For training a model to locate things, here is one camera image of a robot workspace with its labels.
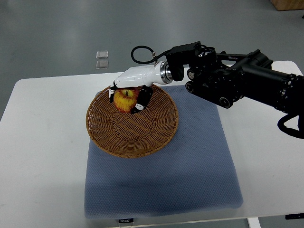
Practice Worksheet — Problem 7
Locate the wooden box corner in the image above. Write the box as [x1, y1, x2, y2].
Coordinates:
[270, 0, 304, 11]

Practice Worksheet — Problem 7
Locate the black cable loop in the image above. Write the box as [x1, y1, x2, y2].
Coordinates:
[131, 45, 171, 65]

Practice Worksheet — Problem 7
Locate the floor socket plate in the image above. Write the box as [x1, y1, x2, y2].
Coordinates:
[96, 50, 108, 59]
[95, 60, 109, 69]

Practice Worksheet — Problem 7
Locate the red yellow apple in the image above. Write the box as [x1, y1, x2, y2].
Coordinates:
[114, 87, 139, 114]

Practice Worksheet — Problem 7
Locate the brown wicker basket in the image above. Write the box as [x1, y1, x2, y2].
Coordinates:
[86, 85, 179, 158]

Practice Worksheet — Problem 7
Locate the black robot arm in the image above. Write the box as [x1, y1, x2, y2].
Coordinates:
[165, 42, 304, 139]

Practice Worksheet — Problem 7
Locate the black table control panel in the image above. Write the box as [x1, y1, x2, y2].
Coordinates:
[285, 213, 304, 220]

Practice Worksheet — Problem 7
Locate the blue grey cushion mat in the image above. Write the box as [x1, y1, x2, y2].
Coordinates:
[85, 85, 243, 219]

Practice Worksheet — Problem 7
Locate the upper floor socket plate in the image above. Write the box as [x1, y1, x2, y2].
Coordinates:
[96, 50, 108, 59]

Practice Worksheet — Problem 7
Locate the lower floor socket plate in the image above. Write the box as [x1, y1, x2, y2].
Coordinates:
[95, 60, 109, 69]

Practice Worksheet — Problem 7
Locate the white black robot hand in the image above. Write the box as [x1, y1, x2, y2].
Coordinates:
[108, 61, 173, 114]

